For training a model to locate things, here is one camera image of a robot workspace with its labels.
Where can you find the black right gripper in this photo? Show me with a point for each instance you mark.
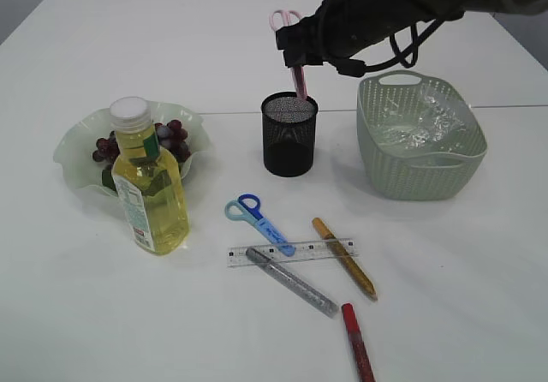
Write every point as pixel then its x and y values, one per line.
pixel 341 28

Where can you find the pink scissors with cover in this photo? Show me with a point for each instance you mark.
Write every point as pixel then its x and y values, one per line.
pixel 284 18

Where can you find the clear plastic sheet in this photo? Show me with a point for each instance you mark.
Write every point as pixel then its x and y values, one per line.
pixel 431 125

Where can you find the purple grape bunch with leaves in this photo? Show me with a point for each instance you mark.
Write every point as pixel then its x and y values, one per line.
pixel 172 136

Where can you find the blue scissors with cover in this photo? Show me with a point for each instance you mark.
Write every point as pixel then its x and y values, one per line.
pixel 247 208

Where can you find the gold glitter pen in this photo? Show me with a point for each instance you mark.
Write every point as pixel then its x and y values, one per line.
pixel 345 259

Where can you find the yellow tea drink bottle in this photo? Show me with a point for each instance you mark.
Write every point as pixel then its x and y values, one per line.
pixel 147 179

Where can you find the clear plastic ruler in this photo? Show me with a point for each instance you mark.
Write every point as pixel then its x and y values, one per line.
pixel 304 251

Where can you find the silver glitter pen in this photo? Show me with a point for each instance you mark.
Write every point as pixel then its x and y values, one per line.
pixel 292 282

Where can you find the red glitter pen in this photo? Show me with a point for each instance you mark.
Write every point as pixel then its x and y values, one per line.
pixel 361 359

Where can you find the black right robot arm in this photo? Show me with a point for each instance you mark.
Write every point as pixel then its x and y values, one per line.
pixel 426 17

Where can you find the black mesh pen cup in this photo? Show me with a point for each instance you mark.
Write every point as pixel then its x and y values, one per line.
pixel 288 132

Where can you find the green plastic woven basket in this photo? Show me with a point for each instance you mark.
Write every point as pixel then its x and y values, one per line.
pixel 427 175

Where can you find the pale green wavy plate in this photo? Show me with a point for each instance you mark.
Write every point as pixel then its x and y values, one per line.
pixel 74 151

